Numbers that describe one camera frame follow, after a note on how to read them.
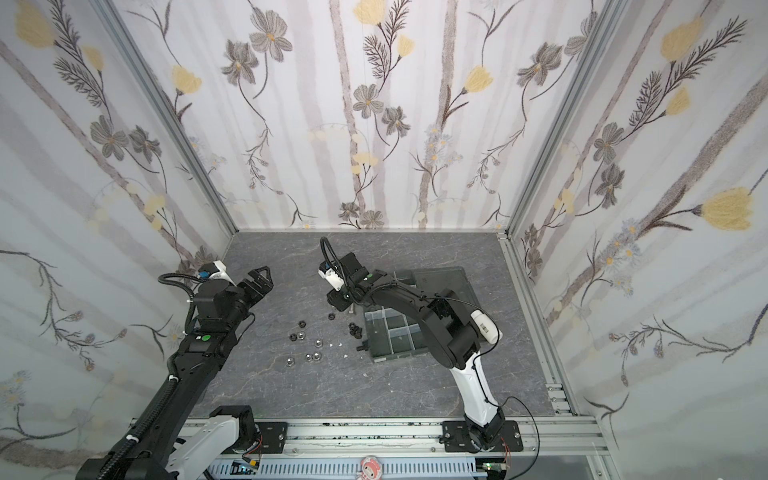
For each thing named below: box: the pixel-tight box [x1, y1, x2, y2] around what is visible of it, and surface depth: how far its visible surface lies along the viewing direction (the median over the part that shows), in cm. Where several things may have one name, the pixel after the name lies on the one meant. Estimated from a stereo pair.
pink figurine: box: [356, 455, 383, 480], surface depth 69 cm
